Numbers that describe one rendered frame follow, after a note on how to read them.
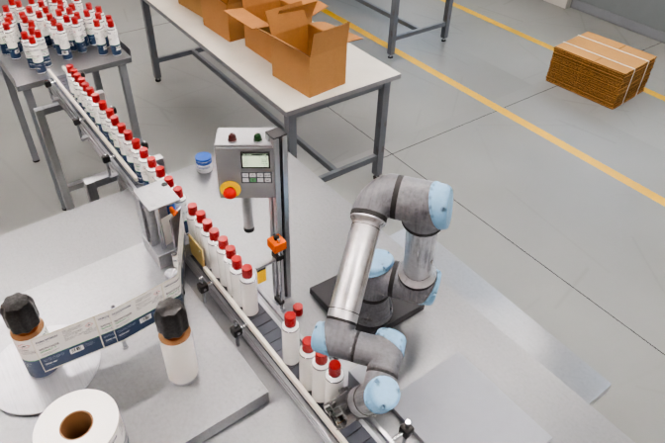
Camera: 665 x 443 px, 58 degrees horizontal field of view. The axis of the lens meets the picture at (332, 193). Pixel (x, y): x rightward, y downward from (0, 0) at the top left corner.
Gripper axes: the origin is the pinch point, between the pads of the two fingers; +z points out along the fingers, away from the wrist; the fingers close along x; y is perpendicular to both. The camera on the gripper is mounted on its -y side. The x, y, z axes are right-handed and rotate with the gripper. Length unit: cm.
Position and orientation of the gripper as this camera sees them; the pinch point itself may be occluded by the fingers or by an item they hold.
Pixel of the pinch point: (339, 406)
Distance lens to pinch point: 171.9
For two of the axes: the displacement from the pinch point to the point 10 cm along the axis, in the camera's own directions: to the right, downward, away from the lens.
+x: 5.1, 8.3, -2.2
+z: -3.2, 4.2, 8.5
